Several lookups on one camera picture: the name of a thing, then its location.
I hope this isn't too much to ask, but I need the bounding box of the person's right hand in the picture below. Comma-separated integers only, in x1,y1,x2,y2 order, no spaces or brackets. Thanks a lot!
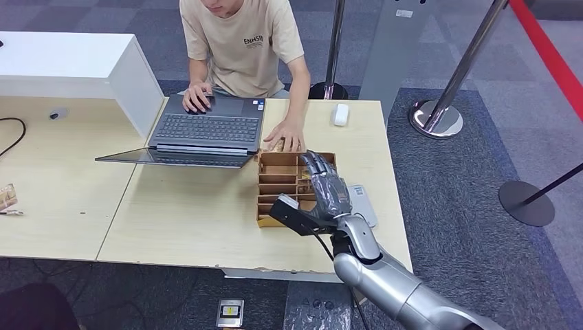
181,82,215,113

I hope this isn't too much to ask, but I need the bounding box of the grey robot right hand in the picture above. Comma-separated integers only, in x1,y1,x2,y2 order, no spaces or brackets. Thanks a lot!
298,150,354,224

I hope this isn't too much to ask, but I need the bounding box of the person's left hand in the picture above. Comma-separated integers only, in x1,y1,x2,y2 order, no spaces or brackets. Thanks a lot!
263,119,306,153

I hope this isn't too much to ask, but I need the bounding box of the wooden card organizer box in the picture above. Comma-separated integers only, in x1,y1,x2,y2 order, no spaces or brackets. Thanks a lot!
256,151,338,229

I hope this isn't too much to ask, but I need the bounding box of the gold room key card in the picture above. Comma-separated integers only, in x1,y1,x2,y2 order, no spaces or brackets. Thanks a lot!
298,167,316,195

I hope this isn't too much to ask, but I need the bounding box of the grey card reader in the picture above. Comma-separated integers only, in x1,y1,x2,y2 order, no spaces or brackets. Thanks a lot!
346,184,379,229

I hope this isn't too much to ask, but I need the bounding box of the person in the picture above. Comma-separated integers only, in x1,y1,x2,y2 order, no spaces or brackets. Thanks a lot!
179,0,311,153

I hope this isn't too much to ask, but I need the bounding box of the brown patterned card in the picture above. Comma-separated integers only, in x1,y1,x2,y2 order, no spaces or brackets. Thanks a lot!
0,183,18,211

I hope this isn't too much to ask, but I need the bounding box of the dark grey open laptop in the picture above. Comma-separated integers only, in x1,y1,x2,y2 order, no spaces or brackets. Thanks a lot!
94,94,266,170

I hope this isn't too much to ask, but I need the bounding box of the small white device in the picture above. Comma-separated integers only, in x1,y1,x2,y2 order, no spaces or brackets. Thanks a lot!
331,102,351,127

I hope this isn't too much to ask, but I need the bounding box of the chrome stanchion black base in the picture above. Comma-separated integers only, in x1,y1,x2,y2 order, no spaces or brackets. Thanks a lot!
307,0,350,100

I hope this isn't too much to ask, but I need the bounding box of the white counter box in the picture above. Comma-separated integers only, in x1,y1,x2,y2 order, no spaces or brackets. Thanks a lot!
0,30,165,138

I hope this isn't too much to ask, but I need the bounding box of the floor socket plate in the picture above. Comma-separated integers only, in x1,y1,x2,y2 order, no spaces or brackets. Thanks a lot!
215,299,245,329

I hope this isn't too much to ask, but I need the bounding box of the black stanchion round base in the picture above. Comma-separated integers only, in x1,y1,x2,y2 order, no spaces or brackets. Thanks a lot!
498,163,583,228

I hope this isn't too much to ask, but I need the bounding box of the red barrier belt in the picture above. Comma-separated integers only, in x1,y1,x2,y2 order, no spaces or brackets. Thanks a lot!
509,0,583,122

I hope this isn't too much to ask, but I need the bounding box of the pale wrist camera black mount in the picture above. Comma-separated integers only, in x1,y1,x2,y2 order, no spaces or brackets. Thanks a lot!
268,194,336,237

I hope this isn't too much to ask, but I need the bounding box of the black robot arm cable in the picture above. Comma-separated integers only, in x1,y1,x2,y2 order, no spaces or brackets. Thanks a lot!
311,226,371,330

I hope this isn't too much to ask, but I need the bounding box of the plastic wrapped grey base plate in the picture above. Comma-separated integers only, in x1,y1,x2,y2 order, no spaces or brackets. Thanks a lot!
282,281,354,330

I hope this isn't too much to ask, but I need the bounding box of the black cable on desk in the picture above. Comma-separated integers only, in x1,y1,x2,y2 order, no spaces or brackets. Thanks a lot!
0,117,27,159

